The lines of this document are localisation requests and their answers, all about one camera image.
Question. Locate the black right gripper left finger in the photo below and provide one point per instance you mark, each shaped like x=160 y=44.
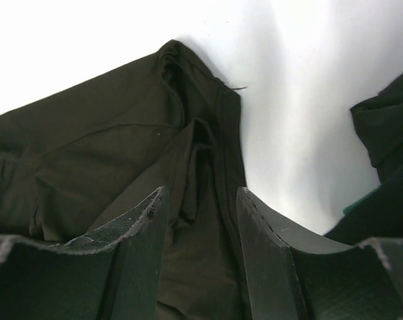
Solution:
x=111 y=272

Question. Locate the black t-shirt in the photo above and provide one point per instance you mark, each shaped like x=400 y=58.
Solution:
x=71 y=162

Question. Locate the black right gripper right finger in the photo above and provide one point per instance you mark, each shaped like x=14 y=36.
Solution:
x=294 y=273

